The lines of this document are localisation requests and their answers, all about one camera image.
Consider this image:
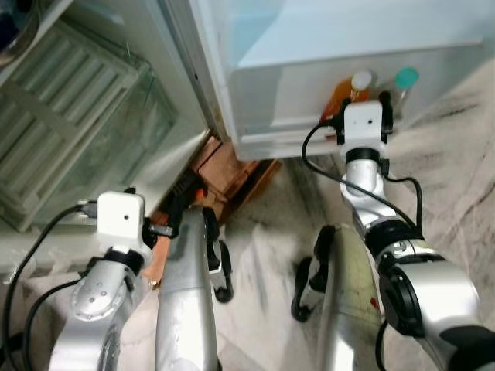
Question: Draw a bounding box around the orange bottle white cap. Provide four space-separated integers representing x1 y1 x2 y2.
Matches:
321 69 377 124

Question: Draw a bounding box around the white fridge cabinet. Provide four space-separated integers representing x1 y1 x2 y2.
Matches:
0 0 227 275

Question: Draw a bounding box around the red brick fridge stand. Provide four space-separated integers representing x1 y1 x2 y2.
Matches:
145 133 284 281

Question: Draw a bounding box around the translucent fridge door bin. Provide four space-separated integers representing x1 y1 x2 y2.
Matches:
228 40 495 161

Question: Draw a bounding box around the clear bottle teal cap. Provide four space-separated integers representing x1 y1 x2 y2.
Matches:
391 66 422 117

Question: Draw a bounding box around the black box with red button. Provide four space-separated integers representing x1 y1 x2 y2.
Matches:
169 172 208 219

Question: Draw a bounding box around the silver right robot leg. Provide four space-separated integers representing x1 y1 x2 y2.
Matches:
291 223 386 371

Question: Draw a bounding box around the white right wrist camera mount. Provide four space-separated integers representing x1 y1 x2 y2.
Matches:
343 100 386 149

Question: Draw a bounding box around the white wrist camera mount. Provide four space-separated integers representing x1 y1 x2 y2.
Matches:
343 100 386 149
96 190 146 250

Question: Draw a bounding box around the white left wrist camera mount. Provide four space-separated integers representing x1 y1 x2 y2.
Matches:
96 190 146 250

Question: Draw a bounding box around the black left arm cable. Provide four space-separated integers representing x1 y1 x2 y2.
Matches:
0 199 100 371

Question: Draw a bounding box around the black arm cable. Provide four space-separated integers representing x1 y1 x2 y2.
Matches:
0 199 100 371
300 114 425 233

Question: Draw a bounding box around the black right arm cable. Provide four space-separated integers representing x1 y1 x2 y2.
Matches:
300 114 425 233

